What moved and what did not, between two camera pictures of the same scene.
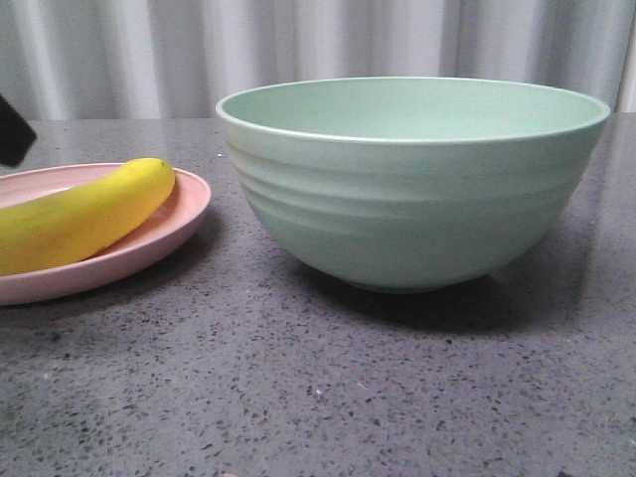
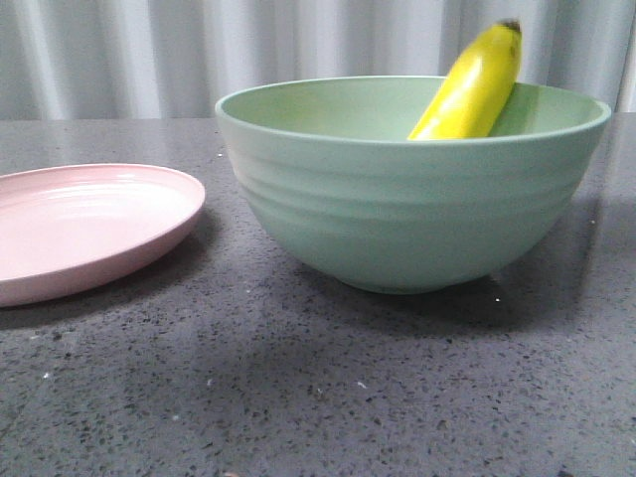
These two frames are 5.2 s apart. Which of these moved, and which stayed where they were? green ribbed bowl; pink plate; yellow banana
Moved: yellow banana
Stayed: green ribbed bowl; pink plate
